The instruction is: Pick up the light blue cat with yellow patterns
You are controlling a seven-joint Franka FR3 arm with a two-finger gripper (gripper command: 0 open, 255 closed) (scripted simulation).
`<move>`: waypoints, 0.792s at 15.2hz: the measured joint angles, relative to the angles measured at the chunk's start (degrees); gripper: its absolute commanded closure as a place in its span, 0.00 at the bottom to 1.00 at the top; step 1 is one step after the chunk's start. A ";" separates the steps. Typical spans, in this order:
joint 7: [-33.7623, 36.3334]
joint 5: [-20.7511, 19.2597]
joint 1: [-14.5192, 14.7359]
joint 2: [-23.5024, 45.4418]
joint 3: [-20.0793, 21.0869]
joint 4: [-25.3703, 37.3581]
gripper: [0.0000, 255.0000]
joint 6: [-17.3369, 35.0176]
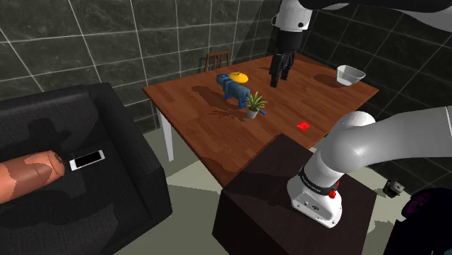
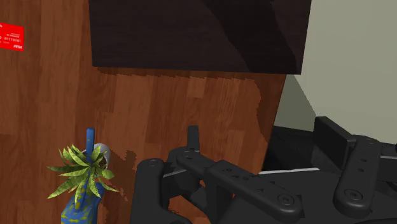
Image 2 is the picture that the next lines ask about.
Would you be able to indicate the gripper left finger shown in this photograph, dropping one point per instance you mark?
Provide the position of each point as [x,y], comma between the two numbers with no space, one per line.
[248,186]

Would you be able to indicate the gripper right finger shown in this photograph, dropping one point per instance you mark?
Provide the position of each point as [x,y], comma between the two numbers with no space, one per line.
[356,180]

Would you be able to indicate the green potted plant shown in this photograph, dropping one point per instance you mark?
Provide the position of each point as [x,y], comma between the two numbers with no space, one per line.
[82,169]

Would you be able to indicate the blue yellow-patterned bottle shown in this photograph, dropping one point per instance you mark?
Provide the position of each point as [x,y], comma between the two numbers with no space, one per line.
[81,211]

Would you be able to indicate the red card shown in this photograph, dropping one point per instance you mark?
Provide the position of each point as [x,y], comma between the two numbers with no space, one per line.
[11,37]

